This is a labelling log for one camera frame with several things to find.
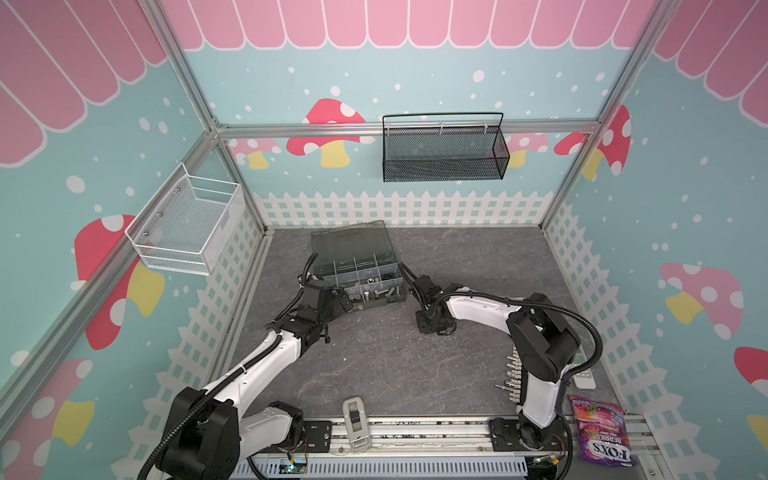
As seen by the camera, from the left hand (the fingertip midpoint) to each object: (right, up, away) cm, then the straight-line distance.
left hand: (336, 305), depth 87 cm
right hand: (+27, -7, +6) cm, 29 cm away
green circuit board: (-7, -37, -15) cm, 41 cm away
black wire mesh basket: (+28, +50, +11) cm, 58 cm away
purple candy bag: (+68, -29, -15) cm, 75 cm away
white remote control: (+70, -20, -4) cm, 73 cm away
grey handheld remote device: (+8, -28, -13) cm, 32 cm away
